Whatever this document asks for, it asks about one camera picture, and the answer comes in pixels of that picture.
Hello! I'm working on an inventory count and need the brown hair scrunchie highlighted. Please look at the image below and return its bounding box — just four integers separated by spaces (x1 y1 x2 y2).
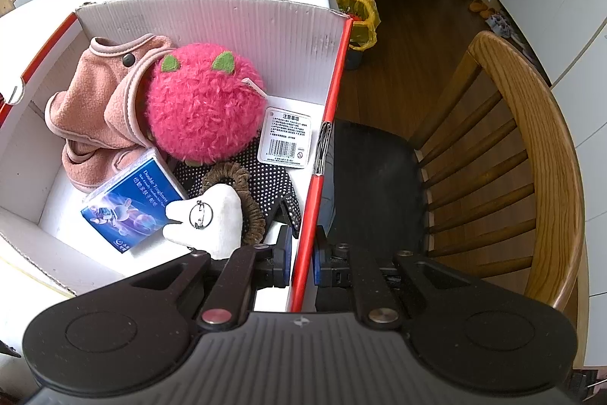
201 162 266 244

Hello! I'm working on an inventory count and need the pink fleece garment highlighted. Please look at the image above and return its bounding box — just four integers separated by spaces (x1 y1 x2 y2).
45 34 178 193

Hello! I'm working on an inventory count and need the red white cardboard box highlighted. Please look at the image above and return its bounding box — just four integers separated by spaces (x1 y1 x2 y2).
0 0 354 314

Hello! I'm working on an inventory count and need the pair of white shoes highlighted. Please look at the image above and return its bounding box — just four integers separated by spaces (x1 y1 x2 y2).
486 13 514 38

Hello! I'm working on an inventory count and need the white barcode tag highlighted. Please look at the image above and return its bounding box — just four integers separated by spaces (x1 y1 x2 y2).
257 106 312 169

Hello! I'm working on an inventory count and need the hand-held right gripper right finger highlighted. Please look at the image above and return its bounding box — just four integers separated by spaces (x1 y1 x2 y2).
311 227 503 330

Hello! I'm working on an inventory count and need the wooden curved-back chair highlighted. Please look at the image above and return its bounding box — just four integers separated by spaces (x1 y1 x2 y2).
327 30 587 315

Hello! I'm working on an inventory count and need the yellow plastic bag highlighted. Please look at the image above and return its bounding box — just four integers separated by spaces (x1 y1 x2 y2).
334 0 381 51

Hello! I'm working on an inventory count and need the pair of orange slippers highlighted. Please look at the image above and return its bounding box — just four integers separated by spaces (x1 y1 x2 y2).
469 0 497 19

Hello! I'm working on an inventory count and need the black dotted glove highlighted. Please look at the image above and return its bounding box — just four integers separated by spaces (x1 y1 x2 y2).
173 139 302 241

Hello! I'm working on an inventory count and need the blue tissue pack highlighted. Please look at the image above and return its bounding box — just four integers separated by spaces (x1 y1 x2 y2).
80 149 190 254

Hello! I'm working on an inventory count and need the pink plush ball toy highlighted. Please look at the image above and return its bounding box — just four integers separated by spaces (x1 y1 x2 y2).
145 43 267 164

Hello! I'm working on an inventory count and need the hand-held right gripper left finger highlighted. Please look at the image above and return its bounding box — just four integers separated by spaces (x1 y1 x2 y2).
102 227 292 332

